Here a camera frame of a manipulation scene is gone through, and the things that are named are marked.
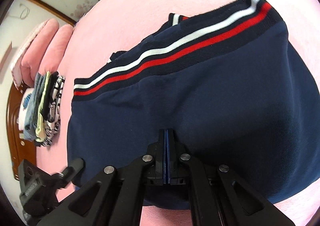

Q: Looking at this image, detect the white printed cushion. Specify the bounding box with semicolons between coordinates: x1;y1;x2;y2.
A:
17;89;38;133

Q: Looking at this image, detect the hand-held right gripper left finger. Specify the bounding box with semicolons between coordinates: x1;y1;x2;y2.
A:
37;129;166;226

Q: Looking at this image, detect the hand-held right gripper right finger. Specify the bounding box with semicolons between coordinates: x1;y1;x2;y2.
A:
165;128;295;226

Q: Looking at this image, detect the stack of folded clothes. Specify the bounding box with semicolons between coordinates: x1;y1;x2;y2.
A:
35;72;60;147

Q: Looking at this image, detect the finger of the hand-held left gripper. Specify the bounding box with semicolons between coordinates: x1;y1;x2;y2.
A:
58;157;86;182

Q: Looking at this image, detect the pink bed blanket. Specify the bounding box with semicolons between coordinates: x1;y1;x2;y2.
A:
35;0;320;226

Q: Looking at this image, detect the folded yellow-green garment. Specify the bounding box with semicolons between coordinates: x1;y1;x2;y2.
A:
35;72;52;143

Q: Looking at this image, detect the pink lace-trimmed pillow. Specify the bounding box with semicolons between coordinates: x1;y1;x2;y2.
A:
10;22;48;88

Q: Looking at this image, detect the folded pink quilt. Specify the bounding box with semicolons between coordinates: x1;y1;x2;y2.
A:
20;19;75;87

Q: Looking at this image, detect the wooden headboard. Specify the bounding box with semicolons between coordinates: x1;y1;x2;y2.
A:
6;85;38;181

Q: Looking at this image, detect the folded black-white patterned garment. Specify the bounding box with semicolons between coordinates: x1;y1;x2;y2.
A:
40;74;67;148

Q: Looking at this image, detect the navy and red varsity jacket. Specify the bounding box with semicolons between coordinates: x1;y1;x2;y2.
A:
67;0;320;210

